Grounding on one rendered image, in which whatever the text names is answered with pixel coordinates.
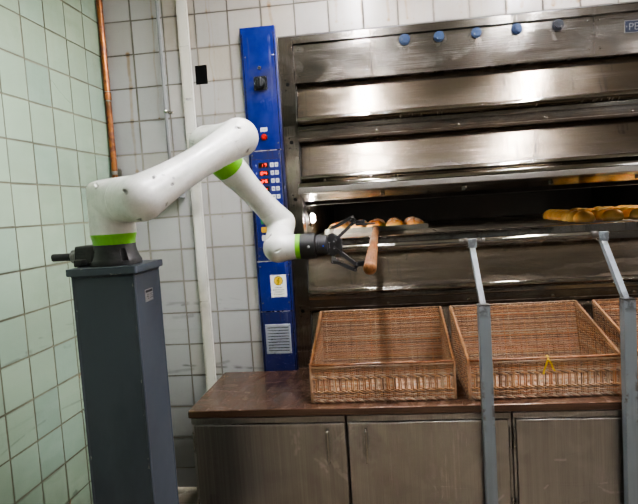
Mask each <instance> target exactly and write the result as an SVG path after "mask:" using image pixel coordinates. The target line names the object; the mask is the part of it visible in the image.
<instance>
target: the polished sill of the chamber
mask: <svg viewBox="0 0 638 504"><path fill-rule="evenodd" d="M595 230H608V231H609V232H619V231H637V230H638V221H621V222H604V223H586V224H569V225H552V226H534V227H517V228H499V229H482V230H465V231H447V232H430V233H412V234H395V235H378V243H381V242H398V241H416V240H434V239H452V238H470V237H488V236H505V235H523V234H541V233H559V232H577V231H595ZM370 238H371V236H360V237H343V238H341V239H342V245H345V244H363V243H369V242H370Z"/></svg>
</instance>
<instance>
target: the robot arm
mask: <svg viewBox="0 0 638 504"><path fill-rule="evenodd" d="M258 140H259V136H258V131H257V129H256V127H255V126H254V125H253V123H251V122H250V121H249V120H247V119H244V118H232V119H230V120H228V121H225V122H223V123H219V124H213V125H203V126H200V127H198V128H196V129H195V130H194V131H193V132H192V134H191V136H190V138H189V147H190V148H189V149H187V150H186V151H184V152H182V153H180V154H178V155H177V156H175V157H173V158H171V159H169V160H167V161H165V162H163V163H161V164H158V165H156V166H154V167H152V168H149V169H147V170H144V171H142V172H139V173H137V174H134V175H129V176H122V177H115V178H108V179H101V180H97V181H94V182H91V183H89V184H88V185H87V187H86V200H87V211H88V221H89V232H90V238H91V240H92V245H84V246H77V247H75V250H72V251H71V252H70V253H65V254H52V255H51V260H52V261H53V262H56V261H71V262H72V263H73V264H74V267H85V266H89V267H111V266H122V265H131V264H137V263H142V262H143V261H142V257H141V255H140V254H139V252H138V249H137V246H136V235H137V230H136V222H145V221H149V220H152V219H154V218H156V217H157V216H158V215H159V214H160V213H161V212H162V211H163V210H165V209H166V208H167V207H168V206H169V205H170V204H171V203H172V202H174V201H175V200H176V199H177V198H178V197H180V196H181V195H182V194H183V193H185V192H186V191H187V190H189V189H190V188H191V187H193V186H194V185H196V184H197V183H199V182H200V181H201V180H203V179H204V178H206V177H208V176H209V175H211V174H214V175H215V176H216V177H217V178H218V179H219V180H220V181H222V182H223V183H224V184H225V185H226V186H228V187H229V188H230V189H231V190H232V191H234V192H235V193H236V194H237V195H238V196H239V197H240V198H241V199H242V200H243V201H245V202H246V203H247V204H248V205H249V207H250V208H251V209H252V210H253V211H254V212H255V213H256V214H257V215H258V217H259V218H260V219H261V220H262V221H263V223H264V224H265V225H266V227H267V233H266V237H265V241H264V244H263V251H264V254H265V256H266V257H267V258H268V259H269V260H270V261H272V262H276V263H280V262H284V261H288V260H294V259H311V258H317V254H318V256H323V255H330V256H332V258H331V263H332V264H338V265H340V266H343V267H345V268H347V269H349V270H352V271H354V272H356V271H357V268H358V267H359V266H364V262H365V260H361V261H358V263H357V262H356V261H354V260H353V259H352V258H350V257H349V256H348V255H346V254H345V253H344V252H343V251H341V250H342V248H343V246H342V239H341V238H340V237H341V236H343V235H344V234H345V233H346V232H347V231H348V230H349V229H350V228H351V227H352V226H353V225H354V224H355V225H356V226H360V225H375V222H370V223H365V220H355V218H354V216H353V215H352V216H350V217H348V218H346V219H345V220H343V221H341V222H339V223H338V224H336V225H332V226H329V229H330V234H328V235H317V237H316V234H315V233H305V234H293V233H294V228H295V218H294V216H293V214H292V213H291V212H290V211H289V210H287V209H286V208H285V207H284V206H283V205H282V204H280V203H279V202H278V201H277V200H276V199H275V198H274V197H273V196H272V195H271V194H270V193H269V191H268V190H267V189H266V188H265V187H264V186H263V185H262V183H261V182H260V181H259V180H258V178H257V177H256V176H255V174H254V173H253V172H252V170H251V169H250V168H249V166H248V165H247V163H246V162H245V161H244V159H243V158H244V157H246V156H248V155H250V154H251V153H252V152H253V151H254V150H255V149H256V147H257V145H258ZM350 220H352V222H351V223H350V224H349V225H348V226H347V227H346V228H345V229H344V230H343V231H342V232H341V233H340V234H339V235H338V236H337V235H336V234H334V233H333V231H335V228H337V227H339V226H341V225H343V224H344V223H346V222H348V221H350ZM337 254H340V255H341V256H342V257H344V258H345V259H346V260H348V261H349V262H350V263H352V264H353V265H354V267H353V266H350V265H348V264H346V263H344V262H341V261H339V260H337V258H335V255H337Z"/></svg>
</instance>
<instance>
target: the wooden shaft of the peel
mask: <svg viewBox="0 0 638 504"><path fill-rule="evenodd" d="M378 232H379V228H378V227H377V226H374V227H373V230H372V234H371V238H370V242H369V246H368V250H367V254H366V258H365V262H364V266H363V270H364V272H365V273H366V274H368V275H372V274H374V273H375V272H376V270H377V252H378Z"/></svg>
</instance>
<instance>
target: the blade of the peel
mask: <svg viewBox="0 0 638 504"><path fill-rule="evenodd" d="M344 229H345V228H339V229H335V231H333V233H334V234H340V233H341V232H342V231H343V230H344ZM411 229H428V223H422V224H406V225H389V226H379V231H394V230H411ZM360 232H372V227H355V228H350V229H349V230H348V231H347V232H346V233H360Z"/></svg>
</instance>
